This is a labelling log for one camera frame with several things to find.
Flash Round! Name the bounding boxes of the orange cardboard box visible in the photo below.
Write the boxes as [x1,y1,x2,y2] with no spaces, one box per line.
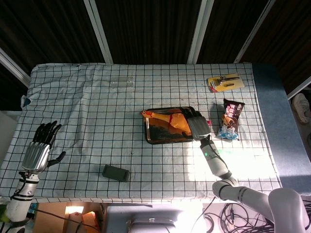
[64,205,103,233]

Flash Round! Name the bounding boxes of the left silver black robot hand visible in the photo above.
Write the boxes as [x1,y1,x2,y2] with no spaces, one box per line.
[21,120,67,174]

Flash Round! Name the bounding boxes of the white window frame post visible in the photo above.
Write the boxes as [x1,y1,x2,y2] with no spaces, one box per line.
[187,0,215,65]
[0,47,32,87]
[84,0,114,64]
[234,0,277,64]

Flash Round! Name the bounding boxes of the white sneaker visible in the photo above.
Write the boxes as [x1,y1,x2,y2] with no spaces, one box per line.
[292,93,311,124]

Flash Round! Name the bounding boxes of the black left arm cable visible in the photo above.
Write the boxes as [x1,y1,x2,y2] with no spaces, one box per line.
[31,207,101,233]

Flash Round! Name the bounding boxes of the brown chocolate snack bag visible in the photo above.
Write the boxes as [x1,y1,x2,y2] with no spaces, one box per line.
[216,98,245,141]

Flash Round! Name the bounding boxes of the dark grey rectangular box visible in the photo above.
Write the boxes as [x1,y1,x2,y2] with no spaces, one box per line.
[102,164,131,183]

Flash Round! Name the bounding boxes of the white robot torso base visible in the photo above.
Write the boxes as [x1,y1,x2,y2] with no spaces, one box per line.
[104,203,205,233]

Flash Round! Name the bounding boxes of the black rectangular tray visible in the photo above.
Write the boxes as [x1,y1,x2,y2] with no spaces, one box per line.
[144,106,199,146]

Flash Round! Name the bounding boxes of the yellow carded tool pack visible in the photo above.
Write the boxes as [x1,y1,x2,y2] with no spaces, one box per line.
[207,72,245,93]

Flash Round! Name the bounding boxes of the clear plastic cup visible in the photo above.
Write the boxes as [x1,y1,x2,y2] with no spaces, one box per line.
[109,76,134,88]

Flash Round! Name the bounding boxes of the yellow rubber chicken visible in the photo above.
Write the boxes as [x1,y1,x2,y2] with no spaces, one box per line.
[140,109,213,137]

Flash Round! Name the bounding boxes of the white black checkered tablecloth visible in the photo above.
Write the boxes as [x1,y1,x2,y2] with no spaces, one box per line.
[0,62,282,203]

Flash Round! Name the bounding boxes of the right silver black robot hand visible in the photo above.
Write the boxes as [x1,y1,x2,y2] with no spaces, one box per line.
[181,108,211,142]

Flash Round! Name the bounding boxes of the black floor cable bundle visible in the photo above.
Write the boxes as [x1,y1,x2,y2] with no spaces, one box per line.
[204,202,275,233]

